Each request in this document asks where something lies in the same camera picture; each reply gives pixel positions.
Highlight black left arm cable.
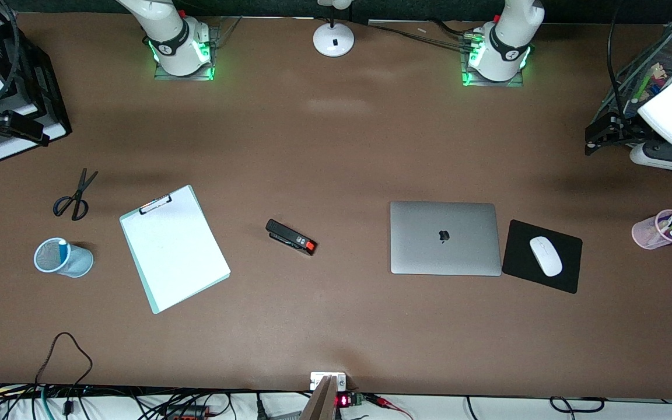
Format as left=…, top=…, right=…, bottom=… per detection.
left=606, top=0, right=629, bottom=124

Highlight black mouse pad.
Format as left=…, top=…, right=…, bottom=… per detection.
left=502, top=219, right=583, bottom=294

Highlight green pen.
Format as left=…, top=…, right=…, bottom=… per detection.
left=635, top=70, right=656, bottom=101

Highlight white computer mouse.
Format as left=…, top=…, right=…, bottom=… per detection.
left=529, top=236, right=564, bottom=277

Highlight black stacked paper tray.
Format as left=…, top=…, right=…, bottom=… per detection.
left=0, top=15, right=72, bottom=162

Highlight black looped cable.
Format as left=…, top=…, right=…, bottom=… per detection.
left=549, top=396, right=606, bottom=416

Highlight wooden camera post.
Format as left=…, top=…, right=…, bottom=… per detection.
left=300, top=375, right=338, bottom=420

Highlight white paper sheet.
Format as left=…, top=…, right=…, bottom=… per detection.
left=120, top=187, right=230, bottom=313

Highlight tangled black cables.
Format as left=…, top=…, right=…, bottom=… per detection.
left=0, top=382, right=307, bottom=420

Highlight black stapler orange tip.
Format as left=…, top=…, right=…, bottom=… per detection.
left=265, top=219, right=318, bottom=256

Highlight teal clipboard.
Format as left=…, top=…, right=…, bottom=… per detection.
left=119, top=185, right=232, bottom=314

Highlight brown braided cable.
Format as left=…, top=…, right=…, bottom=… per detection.
left=36, top=332, right=93, bottom=389

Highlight pink translucent cup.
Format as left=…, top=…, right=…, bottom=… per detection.
left=632, top=209, right=672, bottom=250

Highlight black scissors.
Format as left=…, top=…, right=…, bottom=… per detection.
left=52, top=168, right=99, bottom=221

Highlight white round lamp base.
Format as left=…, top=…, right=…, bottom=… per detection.
left=313, top=0, right=355, bottom=58

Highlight red cable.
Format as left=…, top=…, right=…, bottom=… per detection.
left=365, top=394, right=414, bottom=420

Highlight silver laptop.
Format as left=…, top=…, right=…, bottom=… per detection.
left=390, top=201, right=503, bottom=277

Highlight white mounting block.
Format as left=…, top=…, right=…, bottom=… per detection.
left=310, top=372, right=348, bottom=391

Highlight black wire mesh tray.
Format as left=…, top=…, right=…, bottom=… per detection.
left=596, top=20, right=672, bottom=126

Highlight black table cable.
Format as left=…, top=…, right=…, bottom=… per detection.
left=368, top=20, right=480, bottom=47

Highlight light blue mesh cup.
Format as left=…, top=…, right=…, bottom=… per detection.
left=34, top=237, right=95, bottom=278

